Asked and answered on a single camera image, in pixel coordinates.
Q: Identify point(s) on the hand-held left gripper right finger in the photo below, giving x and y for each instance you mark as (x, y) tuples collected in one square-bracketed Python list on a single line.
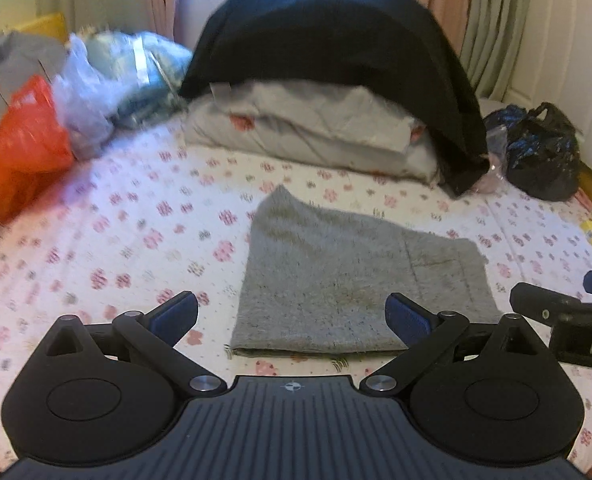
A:
[(405, 317)]

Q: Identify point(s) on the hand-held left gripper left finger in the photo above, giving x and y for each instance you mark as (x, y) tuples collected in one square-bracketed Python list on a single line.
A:
[(173, 317)]

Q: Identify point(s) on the grey speckled pants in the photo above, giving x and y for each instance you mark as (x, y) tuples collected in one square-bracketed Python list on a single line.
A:
[(336, 275)]

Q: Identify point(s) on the white floral printed bed sheet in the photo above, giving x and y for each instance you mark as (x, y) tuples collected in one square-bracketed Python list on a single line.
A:
[(126, 220)]

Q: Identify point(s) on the black plastic bag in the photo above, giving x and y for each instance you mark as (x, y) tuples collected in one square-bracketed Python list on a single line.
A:
[(543, 152)]

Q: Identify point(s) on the white floral pillow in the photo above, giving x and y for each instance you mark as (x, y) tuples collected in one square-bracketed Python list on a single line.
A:
[(296, 137)]

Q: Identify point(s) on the folded grey-white quilt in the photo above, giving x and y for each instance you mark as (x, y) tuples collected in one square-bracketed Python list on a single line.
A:
[(326, 110)]

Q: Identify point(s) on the orange plastic bag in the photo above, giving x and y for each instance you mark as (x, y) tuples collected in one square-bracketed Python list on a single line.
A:
[(21, 155)]

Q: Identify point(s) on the clear plastic bag with clothes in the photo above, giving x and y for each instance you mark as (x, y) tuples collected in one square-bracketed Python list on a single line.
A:
[(141, 75)]

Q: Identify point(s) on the black garment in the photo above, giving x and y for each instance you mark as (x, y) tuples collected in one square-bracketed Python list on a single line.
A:
[(336, 35)]

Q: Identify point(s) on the grey garment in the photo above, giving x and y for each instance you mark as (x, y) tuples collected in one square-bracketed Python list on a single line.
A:
[(11, 70)]

